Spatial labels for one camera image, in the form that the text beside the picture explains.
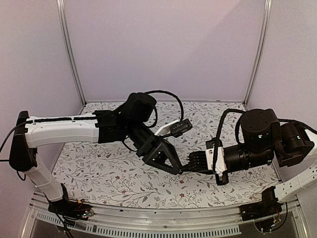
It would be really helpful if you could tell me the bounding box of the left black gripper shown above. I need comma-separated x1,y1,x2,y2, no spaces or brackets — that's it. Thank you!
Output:
128,119,185,177

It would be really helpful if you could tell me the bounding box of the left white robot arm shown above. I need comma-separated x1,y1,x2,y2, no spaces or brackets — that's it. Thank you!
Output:
7,92,182,215

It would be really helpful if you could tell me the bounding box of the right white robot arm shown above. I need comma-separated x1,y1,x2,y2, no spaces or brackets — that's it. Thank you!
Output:
181,109,317,185

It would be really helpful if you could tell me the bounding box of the floral patterned table mat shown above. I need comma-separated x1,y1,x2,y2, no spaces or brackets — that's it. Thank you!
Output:
43,101,282,209

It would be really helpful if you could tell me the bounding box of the front aluminium rail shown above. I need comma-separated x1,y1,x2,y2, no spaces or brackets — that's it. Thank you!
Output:
21,192,312,238

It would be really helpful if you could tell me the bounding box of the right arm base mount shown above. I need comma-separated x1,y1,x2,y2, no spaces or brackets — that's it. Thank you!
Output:
239,186,282,221

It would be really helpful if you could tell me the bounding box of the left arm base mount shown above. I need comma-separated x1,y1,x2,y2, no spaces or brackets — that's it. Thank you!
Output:
48,184,94,220

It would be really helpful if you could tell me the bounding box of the left aluminium frame post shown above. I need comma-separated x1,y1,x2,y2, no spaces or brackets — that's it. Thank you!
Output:
56,0,87,106

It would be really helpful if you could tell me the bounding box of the aluminium frame post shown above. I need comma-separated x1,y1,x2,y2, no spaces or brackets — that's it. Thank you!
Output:
243,0,272,107
56,0,87,106

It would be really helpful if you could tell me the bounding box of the right aluminium frame post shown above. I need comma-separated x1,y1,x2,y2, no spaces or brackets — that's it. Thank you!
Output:
243,0,272,107

